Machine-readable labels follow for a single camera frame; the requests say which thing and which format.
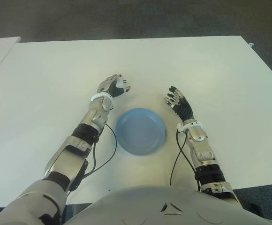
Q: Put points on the grey robot torso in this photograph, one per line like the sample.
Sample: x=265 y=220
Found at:
x=150 y=206

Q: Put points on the black floor object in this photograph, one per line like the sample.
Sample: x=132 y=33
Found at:
x=255 y=208

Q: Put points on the robot right arm silver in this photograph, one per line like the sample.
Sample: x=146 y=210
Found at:
x=204 y=150

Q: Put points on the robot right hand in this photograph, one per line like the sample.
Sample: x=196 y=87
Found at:
x=185 y=110

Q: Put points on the robot left arm silver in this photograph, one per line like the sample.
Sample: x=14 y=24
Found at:
x=79 y=143

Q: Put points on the blue plate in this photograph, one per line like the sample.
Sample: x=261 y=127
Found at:
x=140 y=131

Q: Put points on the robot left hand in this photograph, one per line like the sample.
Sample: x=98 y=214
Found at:
x=106 y=85

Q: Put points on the white charger plug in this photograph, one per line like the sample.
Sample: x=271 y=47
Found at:
x=120 y=84

